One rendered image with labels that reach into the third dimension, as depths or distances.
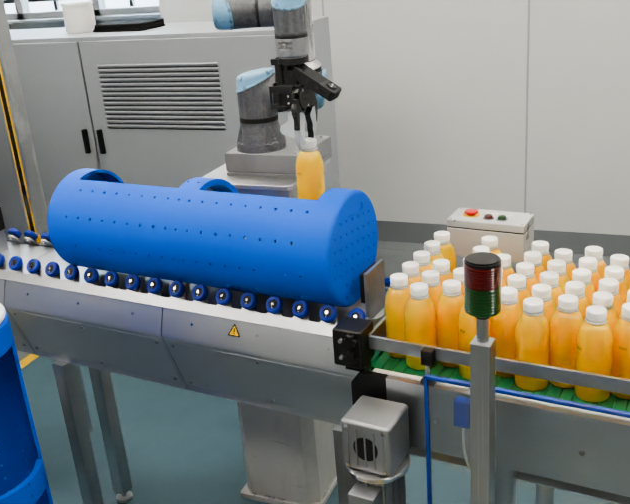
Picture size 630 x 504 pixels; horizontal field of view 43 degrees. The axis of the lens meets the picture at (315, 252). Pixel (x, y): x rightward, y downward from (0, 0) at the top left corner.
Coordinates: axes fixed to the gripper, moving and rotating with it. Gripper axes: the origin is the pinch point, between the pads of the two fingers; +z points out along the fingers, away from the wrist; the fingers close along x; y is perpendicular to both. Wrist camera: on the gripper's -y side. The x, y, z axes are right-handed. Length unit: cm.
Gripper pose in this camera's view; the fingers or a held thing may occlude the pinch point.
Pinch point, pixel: (308, 142)
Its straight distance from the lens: 190.8
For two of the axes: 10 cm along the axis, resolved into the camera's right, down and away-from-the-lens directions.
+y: -8.8, -1.1, 4.6
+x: -4.7, 3.6, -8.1
